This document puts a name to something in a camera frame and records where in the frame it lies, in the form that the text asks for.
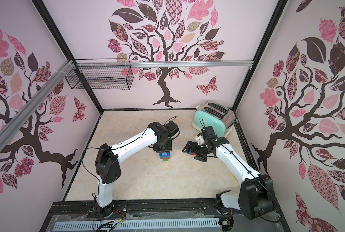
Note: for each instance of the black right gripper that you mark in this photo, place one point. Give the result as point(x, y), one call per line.
point(203, 148)

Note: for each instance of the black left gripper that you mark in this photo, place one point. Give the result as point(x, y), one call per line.
point(159, 150)

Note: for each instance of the long blue lego brick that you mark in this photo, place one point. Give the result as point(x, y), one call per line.
point(165, 154)

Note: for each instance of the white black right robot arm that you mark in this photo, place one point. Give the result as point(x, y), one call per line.
point(256, 196)

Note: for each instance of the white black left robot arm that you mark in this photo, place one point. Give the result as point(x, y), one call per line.
point(109, 159)

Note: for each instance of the mint green toaster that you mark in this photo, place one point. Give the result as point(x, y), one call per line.
point(213, 114)

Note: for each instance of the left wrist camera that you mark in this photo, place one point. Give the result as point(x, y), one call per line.
point(172, 129)

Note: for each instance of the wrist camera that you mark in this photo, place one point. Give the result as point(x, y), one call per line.
point(172, 129)
point(206, 135)

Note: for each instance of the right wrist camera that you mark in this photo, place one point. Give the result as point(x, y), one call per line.
point(206, 135)

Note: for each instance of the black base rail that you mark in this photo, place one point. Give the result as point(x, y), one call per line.
point(118, 208)

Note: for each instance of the black wire basket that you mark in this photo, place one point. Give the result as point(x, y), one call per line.
point(101, 74)

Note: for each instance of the aluminium rail back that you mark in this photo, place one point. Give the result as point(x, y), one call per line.
point(167, 64)

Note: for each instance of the aluminium rail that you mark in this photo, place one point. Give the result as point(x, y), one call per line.
point(167, 64)
point(23, 115)

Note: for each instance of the white slotted cable duct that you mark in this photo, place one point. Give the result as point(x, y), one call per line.
point(149, 224)

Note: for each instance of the aluminium rail left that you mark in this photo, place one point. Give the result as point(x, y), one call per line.
point(23, 115)

